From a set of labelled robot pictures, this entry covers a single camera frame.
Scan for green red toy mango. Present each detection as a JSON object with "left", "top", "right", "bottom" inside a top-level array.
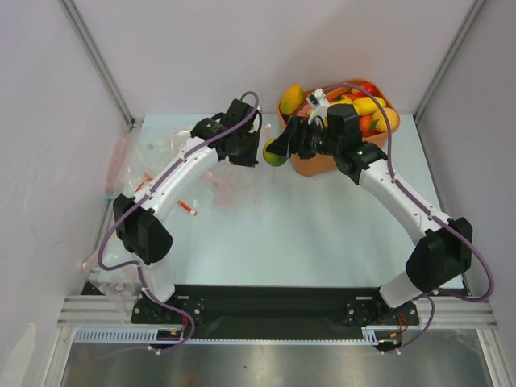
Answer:
[{"left": 262, "top": 138, "right": 288, "bottom": 168}]

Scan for clear red-dotted zip bag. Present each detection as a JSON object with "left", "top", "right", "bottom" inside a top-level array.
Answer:
[{"left": 202, "top": 159, "right": 276, "bottom": 211}]

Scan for yellow toy banana bunch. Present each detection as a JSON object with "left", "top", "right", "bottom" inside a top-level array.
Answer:
[{"left": 331, "top": 94, "right": 387, "bottom": 116}]

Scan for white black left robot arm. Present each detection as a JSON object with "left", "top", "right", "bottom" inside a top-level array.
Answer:
[{"left": 114, "top": 98, "right": 262, "bottom": 323}]

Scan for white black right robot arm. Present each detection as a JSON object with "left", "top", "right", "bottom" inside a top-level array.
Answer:
[{"left": 264, "top": 104, "right": 472, "bottom": 323}]

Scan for clear zip bag pile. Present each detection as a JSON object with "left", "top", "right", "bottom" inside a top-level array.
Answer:
[{"left": 105, "top": 124, "right": 193, "bottom": 199}]

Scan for orange plastic fruit basket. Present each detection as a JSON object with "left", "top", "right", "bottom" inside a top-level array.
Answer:
[{"left": 277, "top": 78, "right": 401, "bottom": 177}]

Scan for yellow green toy mango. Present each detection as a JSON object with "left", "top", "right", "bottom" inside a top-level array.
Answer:
[{"left": 279, "top": 85, "right": 304, "bottom": 115}]

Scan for orange toy carrot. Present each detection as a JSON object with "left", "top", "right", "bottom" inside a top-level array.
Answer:
[{"left": 323, "top": 87, "right": 352, "bottom": 102}]

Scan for yellow orange toy peach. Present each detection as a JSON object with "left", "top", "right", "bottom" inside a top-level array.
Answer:
[{"left": 372, "top": 107, "right": 399, "bottom": 133}]

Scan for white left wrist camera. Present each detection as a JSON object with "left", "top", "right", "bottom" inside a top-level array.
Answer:
[{"left": 258, "top": 106, "right": 272, "bottom": 142}]

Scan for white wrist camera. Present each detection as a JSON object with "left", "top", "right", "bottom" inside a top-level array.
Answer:
[
  {"left": 306, "top": 89, "right": 331, "bottom": 124},
  {"left": 258, "top": 106, "right": 272, "bottom": 142}
]

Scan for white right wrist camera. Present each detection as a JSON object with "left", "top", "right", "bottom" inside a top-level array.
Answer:
[{"left": 306, "top": 89, "right": 331, "bottom": 124}]

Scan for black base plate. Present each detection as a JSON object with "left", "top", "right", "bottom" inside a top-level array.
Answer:
[{"left": 80, "top": 283, "right": 472, "bottom": 340}]

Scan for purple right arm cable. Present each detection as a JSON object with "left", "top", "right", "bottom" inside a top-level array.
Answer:
[{"left": 322, "top": 83, "right": 495, "bottom": 354}]

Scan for aluminium front rail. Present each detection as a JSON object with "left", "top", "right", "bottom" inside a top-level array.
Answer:
[{"left": 57, "top": 295, "right": 497, "bottom": 330}]

